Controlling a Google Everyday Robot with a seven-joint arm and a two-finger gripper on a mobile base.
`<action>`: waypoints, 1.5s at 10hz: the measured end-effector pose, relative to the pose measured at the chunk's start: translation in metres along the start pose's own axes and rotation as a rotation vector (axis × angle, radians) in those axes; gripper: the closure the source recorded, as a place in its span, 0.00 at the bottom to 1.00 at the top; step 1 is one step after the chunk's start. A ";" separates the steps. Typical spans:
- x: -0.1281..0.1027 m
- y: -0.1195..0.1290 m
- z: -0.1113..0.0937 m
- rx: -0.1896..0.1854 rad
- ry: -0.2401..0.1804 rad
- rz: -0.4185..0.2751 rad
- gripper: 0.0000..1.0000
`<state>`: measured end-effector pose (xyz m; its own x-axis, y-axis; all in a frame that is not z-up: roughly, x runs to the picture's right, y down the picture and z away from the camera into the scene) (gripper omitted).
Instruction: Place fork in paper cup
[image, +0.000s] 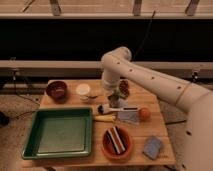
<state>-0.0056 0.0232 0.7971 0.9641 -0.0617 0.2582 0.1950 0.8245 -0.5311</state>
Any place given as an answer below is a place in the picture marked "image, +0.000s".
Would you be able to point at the silver fork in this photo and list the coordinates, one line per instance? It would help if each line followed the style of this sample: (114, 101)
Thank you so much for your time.
(91, 97)

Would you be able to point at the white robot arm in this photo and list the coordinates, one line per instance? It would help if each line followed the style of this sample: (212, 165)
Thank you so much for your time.
(191, 98)

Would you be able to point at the white paper cup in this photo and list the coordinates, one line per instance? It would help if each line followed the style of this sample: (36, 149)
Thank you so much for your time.
(83, 91)

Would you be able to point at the small potted plant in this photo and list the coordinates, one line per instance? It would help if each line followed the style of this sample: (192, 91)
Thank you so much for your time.
(114, 98)

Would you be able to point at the yellow banana toy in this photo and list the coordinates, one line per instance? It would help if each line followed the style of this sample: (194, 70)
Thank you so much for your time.
(100, 118)

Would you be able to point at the grey blue cloth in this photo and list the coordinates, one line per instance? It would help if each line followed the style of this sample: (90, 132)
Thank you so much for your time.
(129, 114)

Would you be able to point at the orange fruit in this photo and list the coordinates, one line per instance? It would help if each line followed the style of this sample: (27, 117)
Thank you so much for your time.
(144, 114)

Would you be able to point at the wooden table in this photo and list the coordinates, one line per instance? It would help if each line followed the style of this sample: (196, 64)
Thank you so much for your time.
(139, 97)

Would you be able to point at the striped brown block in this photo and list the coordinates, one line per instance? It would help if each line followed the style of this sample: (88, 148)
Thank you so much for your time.
(116, 140)

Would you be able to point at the dark red bowl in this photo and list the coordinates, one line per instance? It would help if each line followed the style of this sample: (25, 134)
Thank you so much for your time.
(56, 90)

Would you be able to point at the orange clay bowl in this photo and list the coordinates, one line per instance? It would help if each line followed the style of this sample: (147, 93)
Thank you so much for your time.
(108, 149)

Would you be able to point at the green plastic tray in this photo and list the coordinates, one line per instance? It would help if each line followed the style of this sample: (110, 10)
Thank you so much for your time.
(59, 133)

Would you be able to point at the blue sponge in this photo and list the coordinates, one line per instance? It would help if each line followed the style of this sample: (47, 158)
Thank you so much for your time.
(152, 147)

